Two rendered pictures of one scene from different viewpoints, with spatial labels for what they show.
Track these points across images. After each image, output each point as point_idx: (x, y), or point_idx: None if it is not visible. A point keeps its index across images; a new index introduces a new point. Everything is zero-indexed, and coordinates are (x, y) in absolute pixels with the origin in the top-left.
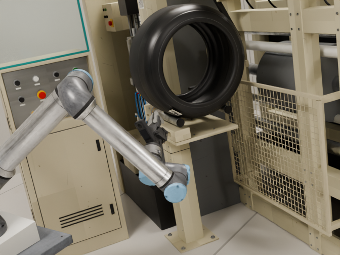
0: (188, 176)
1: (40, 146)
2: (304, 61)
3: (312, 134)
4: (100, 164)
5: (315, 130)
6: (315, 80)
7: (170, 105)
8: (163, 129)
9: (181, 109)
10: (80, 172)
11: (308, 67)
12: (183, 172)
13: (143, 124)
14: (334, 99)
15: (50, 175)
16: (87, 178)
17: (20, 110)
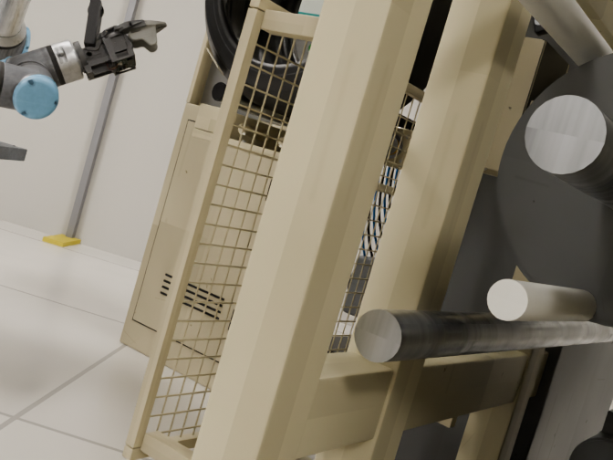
0: (15, 88)
1: (202, 141)
2: (451, 3)
3: (384, 237)
4: (257, 226)
5: (400, 230)
6: (462, 73)
7: (212, 42)
8: (128, 44)
9: (223, 56)
10: (225, 220)
11: (456, 24)
12: (14, 73)
13: (89, 5)
14: (306, 35)
15: (190, 197)
16: (229, 237)
17: (218, 78)
